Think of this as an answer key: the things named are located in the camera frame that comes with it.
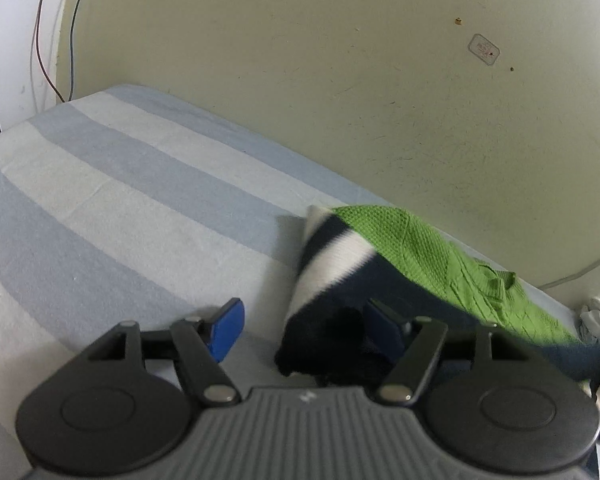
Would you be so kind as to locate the navy white green knit sweater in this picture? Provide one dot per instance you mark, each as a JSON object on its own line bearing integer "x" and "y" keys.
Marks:
{"x": 330, "y": 260}

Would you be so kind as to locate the small white wall sticker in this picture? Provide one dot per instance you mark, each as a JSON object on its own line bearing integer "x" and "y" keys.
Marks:
{"x": 484, "y": 50}

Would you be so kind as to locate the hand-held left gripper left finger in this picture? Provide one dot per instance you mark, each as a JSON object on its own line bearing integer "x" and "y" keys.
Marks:
{"x": 227, "y": 331}

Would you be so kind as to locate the white cloth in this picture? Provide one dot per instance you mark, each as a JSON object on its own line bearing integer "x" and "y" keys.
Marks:
{"x": 594, "y": 319}

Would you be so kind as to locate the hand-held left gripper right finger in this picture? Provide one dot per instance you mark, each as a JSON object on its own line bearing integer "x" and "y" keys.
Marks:
{"x": 383, "y": 334}

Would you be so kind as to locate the blue white striped bed sheet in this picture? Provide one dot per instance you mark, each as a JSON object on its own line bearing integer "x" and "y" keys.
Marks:
{"x": 105, "y": 210}

